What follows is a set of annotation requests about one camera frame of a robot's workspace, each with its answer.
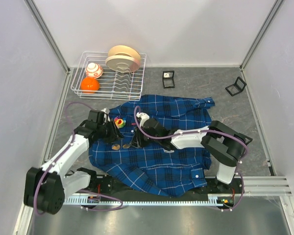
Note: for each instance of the white wire dish rack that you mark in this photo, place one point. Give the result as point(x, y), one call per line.
point(113, 85)

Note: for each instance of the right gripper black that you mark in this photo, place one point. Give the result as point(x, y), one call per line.
point(136, 141)

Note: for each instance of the grey slotted cable duct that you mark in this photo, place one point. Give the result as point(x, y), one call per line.
point(83, 199)

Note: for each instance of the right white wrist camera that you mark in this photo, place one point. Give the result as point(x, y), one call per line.
point(142, 116)

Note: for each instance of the beige plate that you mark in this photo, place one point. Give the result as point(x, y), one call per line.
point(124, 50)
point(122, 63)

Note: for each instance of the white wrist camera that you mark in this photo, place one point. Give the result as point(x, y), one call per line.
point(106, 111)
point(142, 116)

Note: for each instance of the black display box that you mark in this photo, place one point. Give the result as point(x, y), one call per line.
point(168, 79)
point(237, 87)
point(247, 140)

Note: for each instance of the black display box far right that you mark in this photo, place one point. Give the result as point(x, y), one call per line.
point(237, 87)

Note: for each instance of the black display box near right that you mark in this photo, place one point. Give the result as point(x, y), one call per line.
point(247, 140)

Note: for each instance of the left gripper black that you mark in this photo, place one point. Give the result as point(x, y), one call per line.
point(115, 135)

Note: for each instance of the black display box centre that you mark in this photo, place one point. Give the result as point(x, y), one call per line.
point(168, 79)

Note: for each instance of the colourful flower plush brooch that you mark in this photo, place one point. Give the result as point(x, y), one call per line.
point(120, 123)

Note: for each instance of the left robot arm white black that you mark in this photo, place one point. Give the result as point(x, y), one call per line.
point(47, 187)

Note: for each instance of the white orange patterned bowl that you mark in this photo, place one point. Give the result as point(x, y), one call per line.
point(94, 70)

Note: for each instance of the beige plate rear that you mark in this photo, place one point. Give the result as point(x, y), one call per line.
point(124, 50)

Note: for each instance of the blue plaid shirt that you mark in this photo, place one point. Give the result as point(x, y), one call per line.
point(152, 169)

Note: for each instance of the beige plate front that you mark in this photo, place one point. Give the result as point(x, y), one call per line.
point(122, 63)

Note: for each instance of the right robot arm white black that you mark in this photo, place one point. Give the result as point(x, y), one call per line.
point(226, 145)

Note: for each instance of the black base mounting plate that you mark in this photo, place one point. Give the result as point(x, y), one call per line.
point(110, 186)

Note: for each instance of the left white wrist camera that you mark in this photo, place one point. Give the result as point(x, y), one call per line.
point(106, 111)

